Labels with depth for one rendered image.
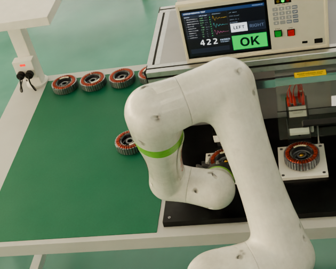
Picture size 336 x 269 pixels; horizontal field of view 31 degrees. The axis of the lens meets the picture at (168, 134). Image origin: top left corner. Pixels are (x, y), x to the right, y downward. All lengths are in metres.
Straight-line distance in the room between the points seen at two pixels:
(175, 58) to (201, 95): 0.74
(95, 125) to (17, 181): 0.38
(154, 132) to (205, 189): 0.41
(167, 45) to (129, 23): 2.68
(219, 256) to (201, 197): 0.30
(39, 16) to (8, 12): 0.16
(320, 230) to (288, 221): 0.52
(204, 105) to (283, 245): 0.35
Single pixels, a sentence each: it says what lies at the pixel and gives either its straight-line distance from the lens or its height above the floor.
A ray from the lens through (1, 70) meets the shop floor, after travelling 4.65.
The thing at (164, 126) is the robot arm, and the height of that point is 1.39.
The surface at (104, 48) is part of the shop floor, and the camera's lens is 4.47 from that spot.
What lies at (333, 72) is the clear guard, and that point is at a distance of 1.88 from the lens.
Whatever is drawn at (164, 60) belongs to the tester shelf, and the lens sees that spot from 1.97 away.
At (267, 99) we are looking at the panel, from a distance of 2.15.
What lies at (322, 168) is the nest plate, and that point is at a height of 0.78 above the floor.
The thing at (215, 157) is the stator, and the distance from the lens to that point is 2.00.
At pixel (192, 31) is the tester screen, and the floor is 1.22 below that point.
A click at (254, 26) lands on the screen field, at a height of 1.22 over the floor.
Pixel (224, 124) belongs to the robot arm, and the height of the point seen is 1.35.
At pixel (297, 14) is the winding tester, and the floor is 1.24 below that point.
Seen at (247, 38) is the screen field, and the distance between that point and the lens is 1.87.
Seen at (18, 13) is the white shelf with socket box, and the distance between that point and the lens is 2.35.
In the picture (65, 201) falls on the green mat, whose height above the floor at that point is 0.75.
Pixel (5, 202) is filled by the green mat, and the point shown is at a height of 0.75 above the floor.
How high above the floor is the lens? 2.12
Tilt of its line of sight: 38 degrees down
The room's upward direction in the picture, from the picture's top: 14 degrees counter-clockwise
